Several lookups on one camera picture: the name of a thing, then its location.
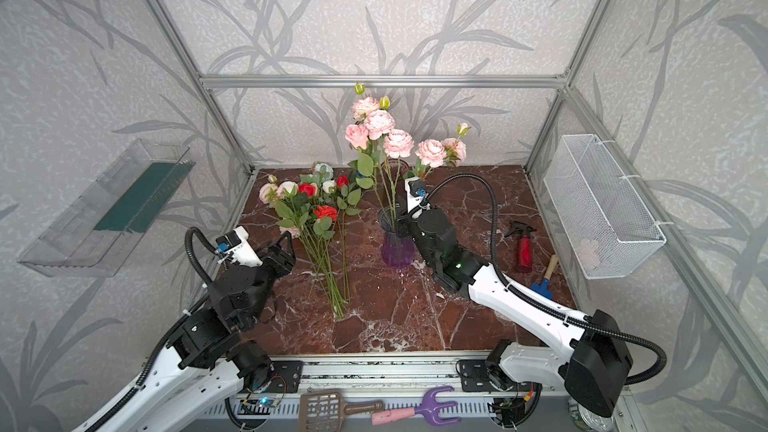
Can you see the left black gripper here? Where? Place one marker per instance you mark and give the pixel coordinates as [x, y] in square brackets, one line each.
[274, 260]

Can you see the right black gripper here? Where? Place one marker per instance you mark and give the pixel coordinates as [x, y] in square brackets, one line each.
[414, 219]

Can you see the purple glass vase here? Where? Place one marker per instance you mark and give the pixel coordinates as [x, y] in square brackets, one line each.
[398, 249]

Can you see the pink flower stem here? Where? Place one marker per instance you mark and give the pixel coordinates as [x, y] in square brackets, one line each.
[432, 153]
[367, 163]
[391, 141]

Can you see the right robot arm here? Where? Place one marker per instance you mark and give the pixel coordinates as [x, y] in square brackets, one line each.
[586, 354]

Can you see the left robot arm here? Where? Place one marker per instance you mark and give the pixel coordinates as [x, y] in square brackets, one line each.
[203, 358]

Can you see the dark red glass vase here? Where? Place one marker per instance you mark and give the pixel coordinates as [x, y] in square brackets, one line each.
[392, 171]

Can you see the bunch of artificial flowers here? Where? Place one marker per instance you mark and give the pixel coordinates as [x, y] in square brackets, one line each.
[313, 211]

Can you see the blue garden trowel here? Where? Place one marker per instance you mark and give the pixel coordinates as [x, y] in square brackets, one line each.
[543, 286]

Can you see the brown plastic scoop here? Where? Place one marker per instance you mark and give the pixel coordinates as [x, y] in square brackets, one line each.
[326, 410]

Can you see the purple pink garden fork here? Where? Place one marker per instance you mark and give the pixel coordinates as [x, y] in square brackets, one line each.
[429, 409]

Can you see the metal tin can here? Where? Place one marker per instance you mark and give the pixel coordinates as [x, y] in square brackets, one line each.
[586, 420]

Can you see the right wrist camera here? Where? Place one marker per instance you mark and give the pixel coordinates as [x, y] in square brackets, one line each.
[416, 193]

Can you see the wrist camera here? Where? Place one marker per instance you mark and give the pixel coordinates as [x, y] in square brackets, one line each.
[416, 193]
[233, 247]

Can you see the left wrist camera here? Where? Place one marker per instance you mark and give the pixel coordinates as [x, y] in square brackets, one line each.
[233, 247]

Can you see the clear plastic wall shelf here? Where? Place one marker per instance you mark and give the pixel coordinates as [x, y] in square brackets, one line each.
[95, 235]

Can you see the white wire mesh basket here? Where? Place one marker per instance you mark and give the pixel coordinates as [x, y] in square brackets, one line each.
[609, 227]

